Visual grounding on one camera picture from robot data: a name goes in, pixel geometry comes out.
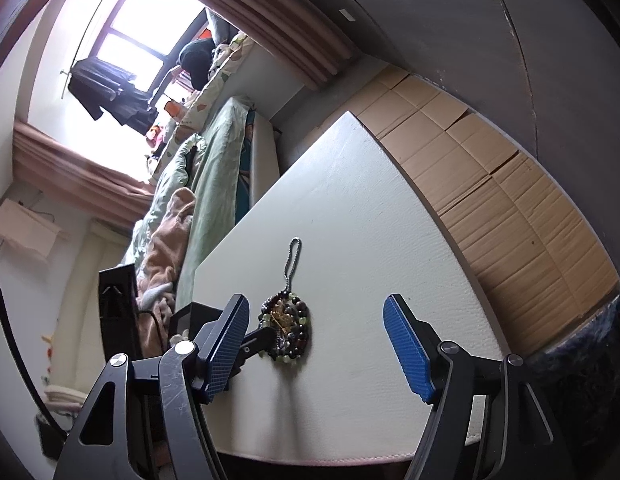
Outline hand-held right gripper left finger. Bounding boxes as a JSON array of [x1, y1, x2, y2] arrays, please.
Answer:
[[52, 294, 251, 480]]

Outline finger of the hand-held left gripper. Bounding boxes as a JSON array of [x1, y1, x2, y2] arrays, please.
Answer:
[[234, 326, 277, 367]]

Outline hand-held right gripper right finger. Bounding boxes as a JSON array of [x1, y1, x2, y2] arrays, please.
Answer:
[[382, 294, 570, 480]]

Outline pile of beaded bracelets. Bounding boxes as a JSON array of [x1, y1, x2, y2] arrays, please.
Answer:
[[261, 287, 313, 366]]

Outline black box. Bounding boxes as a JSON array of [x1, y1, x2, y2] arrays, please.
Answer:
[[169, 301, 213, 343]]

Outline silver chain necklace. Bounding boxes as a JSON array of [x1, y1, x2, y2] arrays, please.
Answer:
[[282, 237, 303, 293]]

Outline cream headboard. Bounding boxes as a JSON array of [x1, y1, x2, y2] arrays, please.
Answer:
[[65, 220, 136, 396]]

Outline pink fleece blanket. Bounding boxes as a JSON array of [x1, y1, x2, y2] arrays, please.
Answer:
[[135, 187, 197, 361]]

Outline white side table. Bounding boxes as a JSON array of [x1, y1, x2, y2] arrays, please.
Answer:
[[187, 110, 510, 463]]

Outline light green quilt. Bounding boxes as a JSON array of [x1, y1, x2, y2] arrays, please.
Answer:
[[122, 132, 211, 267]]

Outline pink curtain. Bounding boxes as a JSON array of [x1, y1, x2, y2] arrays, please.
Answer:
[[12, 120, 155, 231], [205, 0, 361, 90]]

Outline bed with green sheet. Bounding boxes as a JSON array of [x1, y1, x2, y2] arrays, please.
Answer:
[[122, 97, 281, 311]]

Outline flattened cardboard sheets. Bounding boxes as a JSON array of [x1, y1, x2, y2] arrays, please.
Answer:
[[345, 65, 620, 358]]

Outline heap of colourful clothes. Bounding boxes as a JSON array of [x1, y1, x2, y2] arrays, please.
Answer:
[[145, 125, 167, 161]]

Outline dark fuzzy cloth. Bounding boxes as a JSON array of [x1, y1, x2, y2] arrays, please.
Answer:
[[530, 285, 620, 480]]

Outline hanging dark clothes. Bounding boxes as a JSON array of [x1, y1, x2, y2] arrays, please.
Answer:
[[67, 58, 158, 136]]

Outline printed window seat cushion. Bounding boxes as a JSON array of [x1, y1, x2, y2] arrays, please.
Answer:
[[160, 30, 255, 161]]

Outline black bag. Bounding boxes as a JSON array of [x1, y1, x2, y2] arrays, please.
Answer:
[[179, 40, 215, 92]]

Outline dark framed window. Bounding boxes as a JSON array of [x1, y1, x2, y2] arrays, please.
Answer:
[[65, 0, 215, 181]]

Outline grey pillow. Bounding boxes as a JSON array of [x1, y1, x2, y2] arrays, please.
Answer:
[[205, 7, 237, 46]]

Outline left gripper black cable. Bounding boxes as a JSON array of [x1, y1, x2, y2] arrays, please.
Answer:
[[139, 309, 175, 335]]

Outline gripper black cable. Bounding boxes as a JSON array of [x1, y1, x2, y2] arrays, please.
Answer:
[[139, 309, 175, 335], [0, 260, 66, 441]]

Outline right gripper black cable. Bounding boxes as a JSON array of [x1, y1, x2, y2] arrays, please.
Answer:
[[0, 260, 66, 441]]

